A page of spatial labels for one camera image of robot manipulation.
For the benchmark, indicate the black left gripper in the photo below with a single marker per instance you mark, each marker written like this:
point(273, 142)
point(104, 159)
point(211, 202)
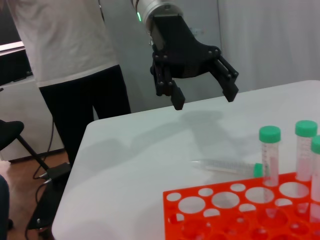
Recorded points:
point(175, 50)

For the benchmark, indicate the black stool seat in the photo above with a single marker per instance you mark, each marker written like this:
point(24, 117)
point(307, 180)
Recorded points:
point(10, 130)

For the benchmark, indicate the black metal stand leg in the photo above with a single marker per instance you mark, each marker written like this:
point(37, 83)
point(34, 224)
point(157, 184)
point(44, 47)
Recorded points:
point(57, 171)

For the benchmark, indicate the seated person blue jeans leg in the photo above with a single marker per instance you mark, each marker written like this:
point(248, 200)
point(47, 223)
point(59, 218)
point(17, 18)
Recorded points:
point(3, 200)

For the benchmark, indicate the clear test tube green cap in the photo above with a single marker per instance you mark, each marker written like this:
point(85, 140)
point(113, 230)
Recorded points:
point(225, 166)
point(316, 147)
point(305, 127)
point(270, 135)

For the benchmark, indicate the person white shirt black trousers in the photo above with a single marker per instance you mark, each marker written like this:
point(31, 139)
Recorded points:
point(62, 37)

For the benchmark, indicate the black equipment case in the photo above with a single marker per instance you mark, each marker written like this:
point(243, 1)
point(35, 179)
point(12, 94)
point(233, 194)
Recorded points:
point(12, 67)

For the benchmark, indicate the orange plastic test tube rack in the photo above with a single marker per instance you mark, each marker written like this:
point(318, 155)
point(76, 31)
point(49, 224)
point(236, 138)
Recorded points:
point(231, 213)

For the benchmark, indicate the white low cabinet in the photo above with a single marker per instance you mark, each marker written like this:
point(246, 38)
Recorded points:
point(22, 105)

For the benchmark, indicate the black floor base plate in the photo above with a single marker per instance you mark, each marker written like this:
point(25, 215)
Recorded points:
point(50, 200)

